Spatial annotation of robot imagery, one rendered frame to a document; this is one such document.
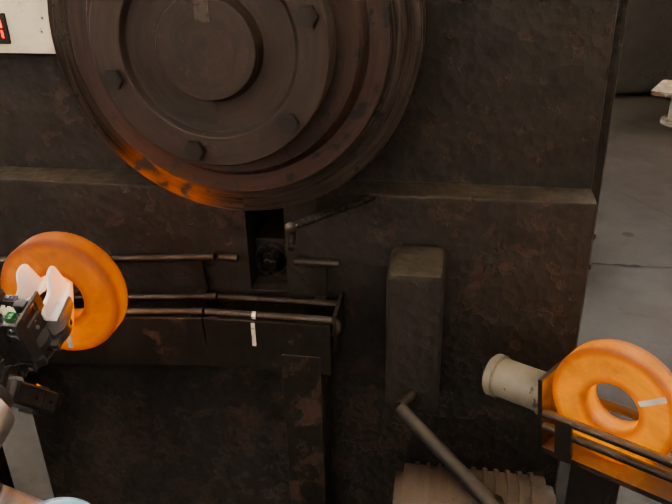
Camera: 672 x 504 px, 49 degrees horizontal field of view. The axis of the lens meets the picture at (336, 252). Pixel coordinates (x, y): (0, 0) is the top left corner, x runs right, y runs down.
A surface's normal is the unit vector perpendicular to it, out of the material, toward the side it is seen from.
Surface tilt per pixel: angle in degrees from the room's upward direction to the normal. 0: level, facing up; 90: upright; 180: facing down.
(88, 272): 89
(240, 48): 90
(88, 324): 89
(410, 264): 0
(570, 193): 0
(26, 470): 0
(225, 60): 90
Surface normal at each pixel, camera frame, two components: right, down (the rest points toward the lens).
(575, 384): -0.68, 0.34
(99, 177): -0.02, -0.89
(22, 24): -0.16, 0.45
